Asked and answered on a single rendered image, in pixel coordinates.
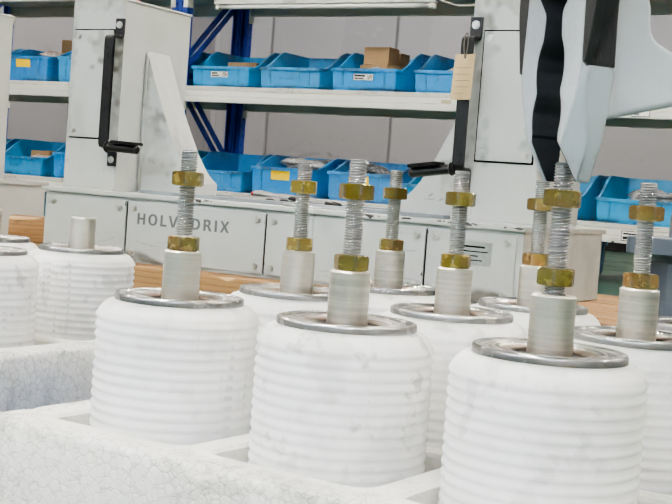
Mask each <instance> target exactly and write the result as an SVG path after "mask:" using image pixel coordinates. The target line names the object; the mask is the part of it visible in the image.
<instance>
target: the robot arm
mask: <svg viewBox="0 0 672 504"><path fill-rule="evenodd" d="M519 60H520V74H521V75H522V101H523V110H524V117H525V124H526V131H527V139H528V144H529V147H530V149H531V152H532V155H533V157H534V160H535V163H536V165H537V168H538V170H539V173H540V176H541V178H542V179H543V180H544V181H549V182H555V181H554V179H556V178H554V176H556V175H554V173H556V172H555V171H554V170H556V169H555V167H556V165H555V164H556V163H557V162H559V157H560V150H561V152H562V154H563V156H564V158H565V160H566V162H567V164H568V167H569V169H570V172H571V174H572V176H573V178H574V181H575V182H580V183H588V182H589V181H590V178H591V175H592V172H593V168H594V165H595V162H596V160H597V156H598V153H599V149H600V146H601V142H602V138H603V133H604V129H605V123H606V120H607V119H612V118H617V117H623V116H628V115H633V114H638V113H643V112H648V111H653V110H658V109H664V108H669V107H672V52H670V51H669V50H667V49H665V48H664V47H662V46H661V45H659V44H658V43H657V42H656V41H655V40H654V38H653V36H652V33H651V7H650V1H649V0H520V11H519Z"/></svg>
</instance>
